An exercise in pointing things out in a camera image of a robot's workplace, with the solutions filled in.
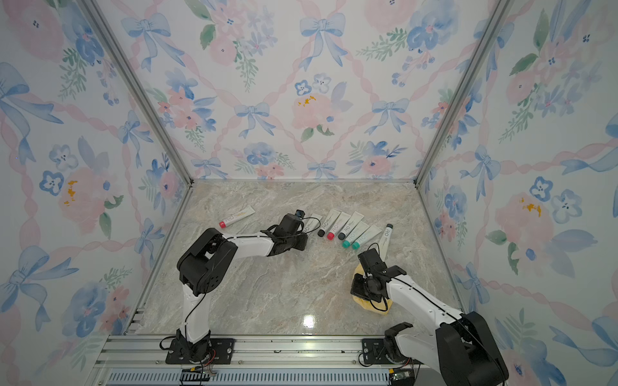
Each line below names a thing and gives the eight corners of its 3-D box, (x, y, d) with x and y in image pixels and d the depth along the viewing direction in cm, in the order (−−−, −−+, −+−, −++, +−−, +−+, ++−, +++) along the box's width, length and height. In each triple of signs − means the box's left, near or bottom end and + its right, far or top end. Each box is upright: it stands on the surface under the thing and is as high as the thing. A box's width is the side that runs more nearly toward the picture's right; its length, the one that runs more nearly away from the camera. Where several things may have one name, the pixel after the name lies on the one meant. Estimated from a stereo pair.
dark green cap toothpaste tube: (335, 236, 103) (335, 233, 101) (354, 213, 111) (355, 210, 109) (343, 241, 101) (343, 238, 99) (362, 218, 109) (363, 215, 107)
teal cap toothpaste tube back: (339, 243, 100) (340, 240, 99) (360, 223, 107) (361, 220, 105) (347, 249, 99) (348, 247, 97) (368, 228, 105) (369, 225, 103)
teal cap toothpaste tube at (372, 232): (356, 251, 98) (357, 247, 96) (350, 244, 100) (351, 241, 98) (379, 232, 104) (380, 229, 102) (372, 227, 106) (374, 223, 104)
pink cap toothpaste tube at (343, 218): (324, 237, 103) (325, 233, 100) (342, 215, 110) (342, 211, 108) (332, 241, 101) (332, 237, 99) (348, 218, 109) (349, 215, 107)
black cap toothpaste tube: (315, 234, 103) (315, 231, 101) (330, 211, 111) (330, 208, 109) (324, 238, 102) (325, 235, 100) (338, 215, 110) (339, 211, 108)
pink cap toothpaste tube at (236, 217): (221, 230, 105) (220, 227, 103) (219, 225, 106) (217, 222, 104) (254, 212, 111) (253, 209, 109) (251, 208, 112) (250, 205, 110)
